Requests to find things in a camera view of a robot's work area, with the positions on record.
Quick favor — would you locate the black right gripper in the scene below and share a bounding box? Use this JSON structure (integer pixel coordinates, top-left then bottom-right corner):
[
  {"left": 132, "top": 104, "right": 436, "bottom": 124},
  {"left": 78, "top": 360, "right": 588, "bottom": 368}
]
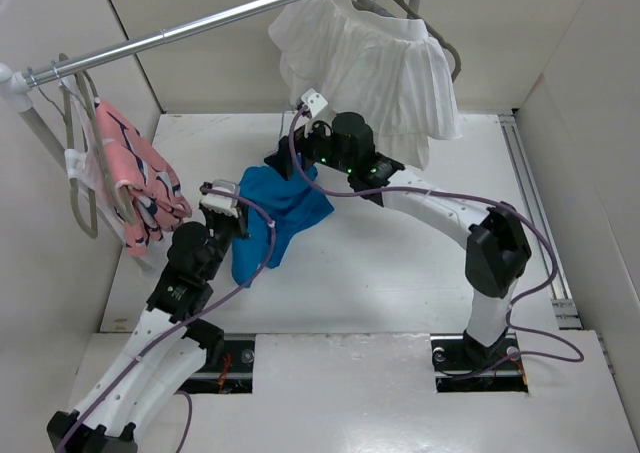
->
[{"left": 264, "top": 112, "right": 354, "bottom": 181}]

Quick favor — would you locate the blue t shirt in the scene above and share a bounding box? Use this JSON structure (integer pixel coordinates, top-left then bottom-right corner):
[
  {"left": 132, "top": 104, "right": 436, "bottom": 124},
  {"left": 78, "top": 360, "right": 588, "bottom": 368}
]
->
[{"left": 231, "top": 166, "right": 334, "bottom": 284}]

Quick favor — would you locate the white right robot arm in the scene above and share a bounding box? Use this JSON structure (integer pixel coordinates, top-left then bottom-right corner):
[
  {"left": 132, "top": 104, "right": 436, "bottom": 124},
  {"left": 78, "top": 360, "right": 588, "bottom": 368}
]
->
[{"left": 265, "top": 113, "right": 531, "bottom": 367}]

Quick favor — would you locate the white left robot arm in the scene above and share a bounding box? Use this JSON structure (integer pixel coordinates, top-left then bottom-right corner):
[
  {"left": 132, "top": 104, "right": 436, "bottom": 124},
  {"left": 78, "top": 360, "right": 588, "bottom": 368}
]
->
[{"left": 47, "top": 207, "right": 247, "bottom": 452}]

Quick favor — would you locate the grey velvet hanger outer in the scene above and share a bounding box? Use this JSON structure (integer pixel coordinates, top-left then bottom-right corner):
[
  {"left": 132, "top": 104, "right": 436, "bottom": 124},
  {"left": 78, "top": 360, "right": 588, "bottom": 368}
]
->
[{"left": 59, "top": 82, "right": 98, "bottom": 239}]

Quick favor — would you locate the grey velvet hanger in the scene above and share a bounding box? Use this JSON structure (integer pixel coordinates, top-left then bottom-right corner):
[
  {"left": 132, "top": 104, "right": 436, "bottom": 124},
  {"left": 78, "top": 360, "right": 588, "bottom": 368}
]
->
[
  {"left": 59, "top": 82, "right": 98, "bottom": 239},
  {"left": 55, "top": 52, "right": 139, "bottom": 224}
]

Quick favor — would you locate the grey velvet hanger inner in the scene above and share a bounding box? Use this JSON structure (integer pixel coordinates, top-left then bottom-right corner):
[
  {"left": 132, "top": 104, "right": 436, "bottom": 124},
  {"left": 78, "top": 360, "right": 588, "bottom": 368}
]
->
[{"left": 55, "top": 52, "right": 139, "bottom": 224}]

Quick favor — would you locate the pink shark print garment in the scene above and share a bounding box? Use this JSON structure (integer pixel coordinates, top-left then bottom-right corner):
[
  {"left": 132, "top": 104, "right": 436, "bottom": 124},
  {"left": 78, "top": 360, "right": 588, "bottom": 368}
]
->
[{"left": 94, "top": 98, "right": 192, "bottom": 257}]

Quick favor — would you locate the white pleated skirt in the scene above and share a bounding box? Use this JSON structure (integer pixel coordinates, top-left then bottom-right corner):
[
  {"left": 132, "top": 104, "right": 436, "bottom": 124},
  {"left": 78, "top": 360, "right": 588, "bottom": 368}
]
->
[{"left": 268, "top": 0, "right": 462, "bottom": 169}]

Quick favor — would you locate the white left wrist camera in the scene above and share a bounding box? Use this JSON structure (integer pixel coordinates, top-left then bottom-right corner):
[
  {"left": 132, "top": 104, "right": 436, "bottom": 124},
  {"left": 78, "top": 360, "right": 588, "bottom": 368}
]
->
[{"left": 199, "top": 179, "right": 241, "bottom": 219}]

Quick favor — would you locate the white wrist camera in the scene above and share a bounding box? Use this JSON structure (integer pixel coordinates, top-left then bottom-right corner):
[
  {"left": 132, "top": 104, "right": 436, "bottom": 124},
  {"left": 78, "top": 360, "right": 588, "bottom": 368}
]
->
[
  {"left": 295, "top": 88, "right": 332, "bottom": 135},
  {"left": 199, "top": 179, "right": 241, "bottom": 219}
]

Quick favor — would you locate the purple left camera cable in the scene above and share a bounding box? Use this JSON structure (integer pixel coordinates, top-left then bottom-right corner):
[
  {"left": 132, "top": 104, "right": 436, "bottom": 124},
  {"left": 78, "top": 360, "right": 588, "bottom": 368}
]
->
[{"left": 54, "top": 187, "right": 279, "bottom": 453}]

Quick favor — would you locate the purple camera cable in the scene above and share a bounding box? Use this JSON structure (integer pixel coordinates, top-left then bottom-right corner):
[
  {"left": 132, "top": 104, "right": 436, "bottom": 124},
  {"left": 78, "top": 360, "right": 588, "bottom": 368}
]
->
[
  {"left": 54, "top": 187, "right": 279, "bottom": 453},
  {"left": 287, "top": 106, "right": 585, "bottom": 379}
]

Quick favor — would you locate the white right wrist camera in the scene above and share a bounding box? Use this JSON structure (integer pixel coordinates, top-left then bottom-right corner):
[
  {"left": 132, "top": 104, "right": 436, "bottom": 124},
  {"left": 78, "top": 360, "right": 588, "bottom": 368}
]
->
[{"left": 295, "top": 88, "right": 332, "bottom": 135}]

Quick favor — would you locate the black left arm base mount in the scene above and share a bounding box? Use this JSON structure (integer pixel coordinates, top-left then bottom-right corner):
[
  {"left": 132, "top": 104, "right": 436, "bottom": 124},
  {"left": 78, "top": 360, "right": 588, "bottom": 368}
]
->
[{"left": 177, "top": 319, "right": 256, "bottom": 395}]

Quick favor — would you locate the silver clothes rack rail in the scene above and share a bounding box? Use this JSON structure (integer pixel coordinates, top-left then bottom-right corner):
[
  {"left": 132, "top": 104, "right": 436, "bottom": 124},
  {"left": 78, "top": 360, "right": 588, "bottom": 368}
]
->
[{"left": 13, "top": 0, "right": 300, "bottom": 92}]

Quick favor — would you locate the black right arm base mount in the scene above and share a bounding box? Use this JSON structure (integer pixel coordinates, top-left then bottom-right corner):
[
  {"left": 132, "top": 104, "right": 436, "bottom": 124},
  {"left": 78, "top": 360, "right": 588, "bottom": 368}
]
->
[{"left": 430, "top": 333, "right": 528, "bottom": 393}]

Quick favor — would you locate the aluminium rail right edge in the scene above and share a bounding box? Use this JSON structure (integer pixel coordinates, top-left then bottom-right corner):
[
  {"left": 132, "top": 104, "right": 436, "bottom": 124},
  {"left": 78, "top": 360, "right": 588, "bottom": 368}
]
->
[{"left": 498, "top": 113, "right": 583, "bottom": 330}]

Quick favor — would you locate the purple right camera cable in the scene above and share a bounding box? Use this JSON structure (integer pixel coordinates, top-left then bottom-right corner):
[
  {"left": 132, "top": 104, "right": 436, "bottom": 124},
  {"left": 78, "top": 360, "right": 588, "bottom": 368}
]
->
[{"left": 287, "top": 106, "right": 585, "bottom": 379}]

